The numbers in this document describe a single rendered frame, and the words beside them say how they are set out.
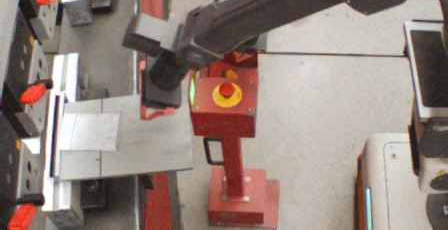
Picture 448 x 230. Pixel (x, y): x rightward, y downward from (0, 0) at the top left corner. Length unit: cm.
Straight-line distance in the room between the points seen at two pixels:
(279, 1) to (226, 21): 11
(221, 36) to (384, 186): 118
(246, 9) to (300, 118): 159
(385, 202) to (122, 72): 95
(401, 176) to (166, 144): 101
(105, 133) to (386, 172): 106
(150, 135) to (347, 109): 135
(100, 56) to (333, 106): 119
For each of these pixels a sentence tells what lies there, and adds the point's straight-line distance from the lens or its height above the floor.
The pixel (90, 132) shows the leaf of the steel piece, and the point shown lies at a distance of 114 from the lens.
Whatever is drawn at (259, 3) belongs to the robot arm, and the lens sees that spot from 69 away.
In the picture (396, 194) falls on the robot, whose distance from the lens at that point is 186.
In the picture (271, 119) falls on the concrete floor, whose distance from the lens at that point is 228.
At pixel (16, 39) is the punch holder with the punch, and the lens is 89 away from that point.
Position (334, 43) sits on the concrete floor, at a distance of 253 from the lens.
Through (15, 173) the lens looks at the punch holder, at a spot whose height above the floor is 127.
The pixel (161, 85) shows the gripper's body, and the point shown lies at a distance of 96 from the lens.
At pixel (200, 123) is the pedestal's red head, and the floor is 73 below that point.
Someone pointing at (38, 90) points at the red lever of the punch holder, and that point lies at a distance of 84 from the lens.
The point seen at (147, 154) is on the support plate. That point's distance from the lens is 108.
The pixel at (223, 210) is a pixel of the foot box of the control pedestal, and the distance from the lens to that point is 197.
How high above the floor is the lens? 194
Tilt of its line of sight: 56 degrees down
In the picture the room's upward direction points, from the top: 6 degrees counter-clockwise
